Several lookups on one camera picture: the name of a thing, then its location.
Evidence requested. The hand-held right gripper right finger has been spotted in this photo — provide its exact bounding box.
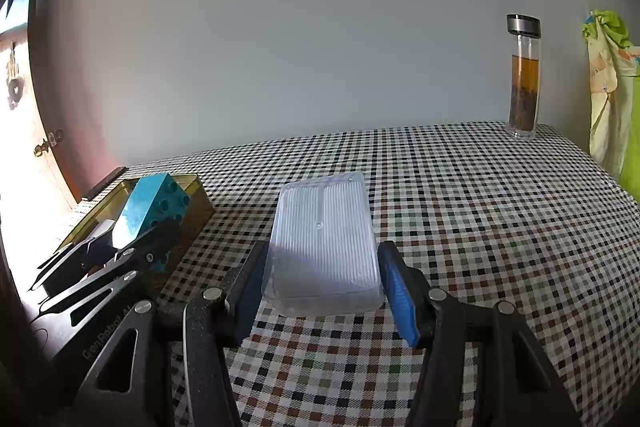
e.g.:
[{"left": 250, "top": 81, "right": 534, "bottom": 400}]
[{"left": 376, "top": 241, "right": 583, "bottom": 427}]

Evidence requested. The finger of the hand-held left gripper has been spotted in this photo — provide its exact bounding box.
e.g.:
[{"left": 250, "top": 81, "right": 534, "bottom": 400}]
[
  {"left": 37, "top": 221, "right": 185, "bottom": 328},
  {"left": 34, "top": 219, "right": 121, "bottom": 293}
]

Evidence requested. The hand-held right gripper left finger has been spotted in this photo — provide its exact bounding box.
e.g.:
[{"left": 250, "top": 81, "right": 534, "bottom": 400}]
[{"left": 72, "top": 241, "right": 271, "bottom": 427}]

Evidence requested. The teal building block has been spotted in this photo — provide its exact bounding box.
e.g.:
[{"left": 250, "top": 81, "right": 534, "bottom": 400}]
[{"left": 112, "top": 173, "right": 193, "bottom": 273}]

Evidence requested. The gold tin box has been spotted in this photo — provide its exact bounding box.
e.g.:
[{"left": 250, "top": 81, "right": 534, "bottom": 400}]
[{"left": 37, "top": 174, "right": 216, "bottom": 303}]

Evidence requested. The clear plastic box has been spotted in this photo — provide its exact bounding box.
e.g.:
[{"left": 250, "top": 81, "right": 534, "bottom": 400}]
[{"left": 261, "top": 172, "right": 386, "bottom": 315}]

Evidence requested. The wooden door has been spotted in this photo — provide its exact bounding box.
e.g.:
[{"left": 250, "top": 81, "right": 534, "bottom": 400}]
[{"left": 0, "top": 0, "right": 83, "bottom": 268}]

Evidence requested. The checked tablecloth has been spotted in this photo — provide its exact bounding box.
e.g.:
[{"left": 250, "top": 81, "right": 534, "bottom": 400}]
[{"left": 60, "top": 121, "right": 640, "bottom": 427}]

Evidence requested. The hanging door ornament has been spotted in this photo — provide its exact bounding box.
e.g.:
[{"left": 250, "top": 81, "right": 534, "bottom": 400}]
[{"left": 6, "top": 44, "right": 26, "bottom": 110}]

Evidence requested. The glass tea bottle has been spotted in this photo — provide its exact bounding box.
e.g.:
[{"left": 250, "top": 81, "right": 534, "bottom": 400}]
[{"left": 506, "top": 14, "right": 542, "bottom": 138}]

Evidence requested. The green printed cloth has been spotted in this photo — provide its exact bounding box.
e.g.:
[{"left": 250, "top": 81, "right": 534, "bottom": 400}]
[{"left": 581, "top": 9, "right": 640, "bottom": 202}]

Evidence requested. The brass door handle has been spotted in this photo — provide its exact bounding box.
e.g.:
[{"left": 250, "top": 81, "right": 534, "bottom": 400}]
[{"left": 34, "top": 129, "right": 64, "bottom": 156}]

